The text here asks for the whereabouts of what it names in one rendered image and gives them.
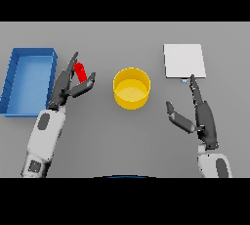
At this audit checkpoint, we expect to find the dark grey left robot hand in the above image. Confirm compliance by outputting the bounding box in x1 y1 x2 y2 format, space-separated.
47 51 97 112

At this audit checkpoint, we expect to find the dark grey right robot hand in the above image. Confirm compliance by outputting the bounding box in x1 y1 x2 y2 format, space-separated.
165 73 220 151

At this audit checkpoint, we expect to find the red beaker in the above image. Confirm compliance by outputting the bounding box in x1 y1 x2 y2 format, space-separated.
73 62 89 84

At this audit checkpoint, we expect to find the pale square measuring scale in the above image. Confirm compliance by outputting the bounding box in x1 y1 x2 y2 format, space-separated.
163 43 207 83

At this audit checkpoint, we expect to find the yellow bowl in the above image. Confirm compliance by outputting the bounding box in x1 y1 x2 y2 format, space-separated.
112 67 151 111

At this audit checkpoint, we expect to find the blue tray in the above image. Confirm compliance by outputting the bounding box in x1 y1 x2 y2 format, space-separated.
0 47 59 118

